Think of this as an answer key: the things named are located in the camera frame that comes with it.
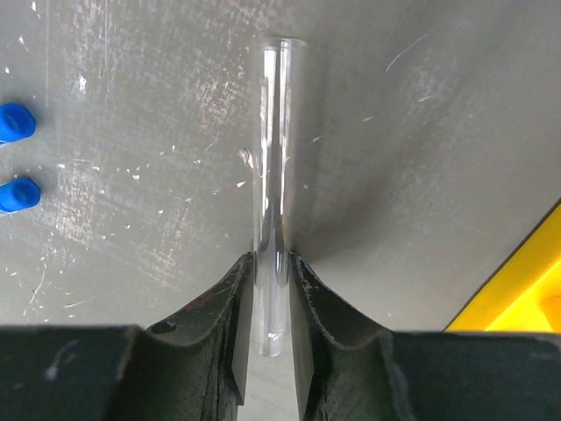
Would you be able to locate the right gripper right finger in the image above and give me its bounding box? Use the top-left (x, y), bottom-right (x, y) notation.
top-left (288, 253), bottom-right (560, 420)

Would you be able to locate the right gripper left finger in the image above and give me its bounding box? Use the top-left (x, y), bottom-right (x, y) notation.
top-left (1, 253), bottom-right (254, 420)

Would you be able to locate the yellow test tube rack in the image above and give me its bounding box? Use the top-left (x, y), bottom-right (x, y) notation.
top-left (446, 205), bottom-right (560, 334)

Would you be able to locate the glass test tube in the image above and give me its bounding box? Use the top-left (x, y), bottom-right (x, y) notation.
top-left (251, 37), bottom-right (307, 357)

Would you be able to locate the blue capped tube middle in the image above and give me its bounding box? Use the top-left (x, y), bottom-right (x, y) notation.
top-left (0, 178), bottom-right (41, 215)

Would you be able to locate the blue capped tube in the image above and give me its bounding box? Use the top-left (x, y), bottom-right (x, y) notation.
top-left (0, 103), bottom-right (37, 145)
top-left (0, 178), bottom-right (41, 215)

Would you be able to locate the blue capped tube upper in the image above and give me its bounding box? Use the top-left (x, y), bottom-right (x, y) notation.
top-left (0, 103), bottom-right (37, 145)

